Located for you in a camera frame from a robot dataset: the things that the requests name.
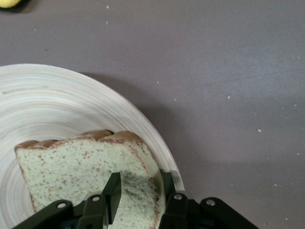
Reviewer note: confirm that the slice of brown-crusted bread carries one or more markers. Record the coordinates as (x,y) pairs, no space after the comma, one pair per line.
(78,171)

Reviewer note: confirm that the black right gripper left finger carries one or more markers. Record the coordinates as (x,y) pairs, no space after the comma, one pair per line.
(95,210)

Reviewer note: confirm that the round light wooden plate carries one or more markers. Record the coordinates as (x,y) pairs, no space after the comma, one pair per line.
(59,102)

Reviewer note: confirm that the yellow quilted oven mitt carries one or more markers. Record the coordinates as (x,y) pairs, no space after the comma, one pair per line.
(8,3)

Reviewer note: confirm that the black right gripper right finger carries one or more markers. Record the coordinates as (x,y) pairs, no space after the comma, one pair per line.
(190,214)

